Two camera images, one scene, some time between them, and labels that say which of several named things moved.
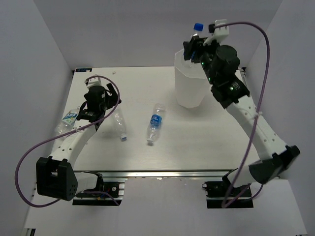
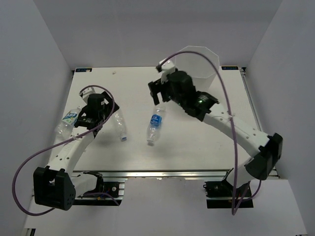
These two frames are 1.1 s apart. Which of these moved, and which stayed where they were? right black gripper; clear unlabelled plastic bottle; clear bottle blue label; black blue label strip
Moved: right black gripper
Stayed: clear bottle blue label; black blue label strip; clear unlabelled plastic bottle
